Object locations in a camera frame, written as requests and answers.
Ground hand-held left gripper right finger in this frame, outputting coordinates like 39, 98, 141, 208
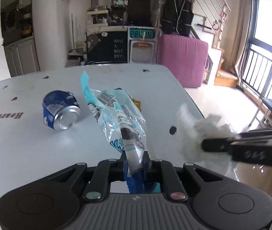
143, 156, 225, 201

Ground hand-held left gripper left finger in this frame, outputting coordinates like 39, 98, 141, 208
47, 153, 129, 203

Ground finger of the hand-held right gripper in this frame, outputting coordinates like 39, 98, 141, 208
201, 126, 272, 152

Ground white plastic bag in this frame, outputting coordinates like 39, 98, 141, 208
174, 103, 241, 171

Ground clear blue plastic packaging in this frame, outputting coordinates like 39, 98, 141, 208
80, 70, 162, 194

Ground crushed blue drink can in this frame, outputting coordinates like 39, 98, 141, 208
42, 90, 81, 131

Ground wooden stairs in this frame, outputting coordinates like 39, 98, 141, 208
191, 14, 238, 88

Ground black balcony railing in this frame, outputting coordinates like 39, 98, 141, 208
242, 44, 272, 101

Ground heart print table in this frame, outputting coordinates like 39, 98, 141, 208
0, 63, 241, 197

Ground pink mattress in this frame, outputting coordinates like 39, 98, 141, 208
157, 34, 209, 88

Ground beige curtain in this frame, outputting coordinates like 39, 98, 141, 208
234, 0, 254, 87

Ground black letter signboard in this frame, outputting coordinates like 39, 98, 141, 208
86, 30, 129, 64

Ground teal sign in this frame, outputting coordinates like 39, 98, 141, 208
128, 28, 156, 40

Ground black vest with white trim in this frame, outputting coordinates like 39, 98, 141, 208
161, 0, 194, 37

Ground metal stair railing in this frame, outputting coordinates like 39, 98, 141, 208
181, 0, 232, 44

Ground cream kitchen base cabinet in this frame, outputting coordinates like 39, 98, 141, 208
3, 37, 41, 77

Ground white shelf rack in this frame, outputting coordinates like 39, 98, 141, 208
86, 9, 109, 27

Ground built-in black oven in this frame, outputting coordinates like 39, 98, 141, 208
0, 8, 19, 45

